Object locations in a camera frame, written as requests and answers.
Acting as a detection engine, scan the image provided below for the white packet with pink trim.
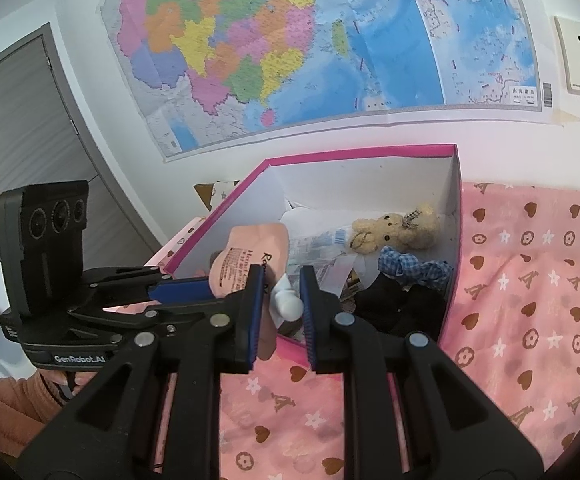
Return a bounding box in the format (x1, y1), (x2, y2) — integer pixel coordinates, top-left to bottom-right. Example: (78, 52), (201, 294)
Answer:
(315, 252), (360, 301)

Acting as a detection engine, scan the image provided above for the blue gingham scrunchie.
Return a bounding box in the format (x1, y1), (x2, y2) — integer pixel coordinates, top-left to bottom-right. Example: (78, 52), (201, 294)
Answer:
(377, 246), (455, 291)

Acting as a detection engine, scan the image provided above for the colourful wall map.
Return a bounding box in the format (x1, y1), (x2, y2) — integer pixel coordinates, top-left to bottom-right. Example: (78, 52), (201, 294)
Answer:
(97, 0), (543, 163)

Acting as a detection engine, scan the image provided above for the beige plush teddy bear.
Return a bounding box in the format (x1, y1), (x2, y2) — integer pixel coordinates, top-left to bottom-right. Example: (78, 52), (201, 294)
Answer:
(345, 203), (442, 256)

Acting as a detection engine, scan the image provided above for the grey door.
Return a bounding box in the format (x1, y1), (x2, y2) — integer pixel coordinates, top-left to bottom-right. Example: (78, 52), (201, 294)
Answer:
(0, 22), (171, 261)

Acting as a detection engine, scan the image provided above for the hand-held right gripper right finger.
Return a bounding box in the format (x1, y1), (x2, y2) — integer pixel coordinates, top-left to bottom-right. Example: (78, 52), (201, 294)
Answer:
(299, 265), (543, 480)

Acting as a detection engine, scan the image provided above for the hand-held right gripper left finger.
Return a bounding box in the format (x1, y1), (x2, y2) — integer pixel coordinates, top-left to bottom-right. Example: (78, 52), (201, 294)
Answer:
(17, 264), (266, 480)

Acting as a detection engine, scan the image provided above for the pink hand cream tube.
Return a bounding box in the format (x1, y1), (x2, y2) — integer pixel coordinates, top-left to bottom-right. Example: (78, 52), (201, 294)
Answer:
(207, 222), (305, 361)

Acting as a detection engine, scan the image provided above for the pink printed blanket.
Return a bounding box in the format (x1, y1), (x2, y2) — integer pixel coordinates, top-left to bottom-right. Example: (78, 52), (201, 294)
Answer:
(155, 180), (580, 480)

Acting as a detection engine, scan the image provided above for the brown headboard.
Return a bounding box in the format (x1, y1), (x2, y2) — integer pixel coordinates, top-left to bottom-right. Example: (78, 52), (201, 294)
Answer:
(194, 182), (217, 209)

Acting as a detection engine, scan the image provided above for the clear plastic printed packet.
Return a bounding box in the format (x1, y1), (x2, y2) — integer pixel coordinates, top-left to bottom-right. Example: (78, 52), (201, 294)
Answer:
(287, 225), (356, 266)

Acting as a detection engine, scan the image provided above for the black fabric item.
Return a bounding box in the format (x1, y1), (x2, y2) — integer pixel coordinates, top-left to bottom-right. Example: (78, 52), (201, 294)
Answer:
(352, 275), (448, 343)

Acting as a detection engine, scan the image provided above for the person's left forearm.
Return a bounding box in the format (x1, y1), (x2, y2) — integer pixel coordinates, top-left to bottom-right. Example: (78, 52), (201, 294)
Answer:
(0, 370), (76, 456)

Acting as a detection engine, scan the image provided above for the white star print pillow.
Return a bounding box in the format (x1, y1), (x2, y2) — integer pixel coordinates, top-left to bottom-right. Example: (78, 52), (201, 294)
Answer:
(212, 179), (243, 202)

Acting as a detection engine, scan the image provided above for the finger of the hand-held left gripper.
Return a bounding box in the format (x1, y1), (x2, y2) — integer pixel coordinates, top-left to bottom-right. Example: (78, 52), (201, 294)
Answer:
(87, 266), (216, 306)
(70, 300), (231, 343)

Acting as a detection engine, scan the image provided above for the pink cardboard box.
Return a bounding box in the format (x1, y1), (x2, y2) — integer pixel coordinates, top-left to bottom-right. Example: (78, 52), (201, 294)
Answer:
(164, 143), (463, 368)

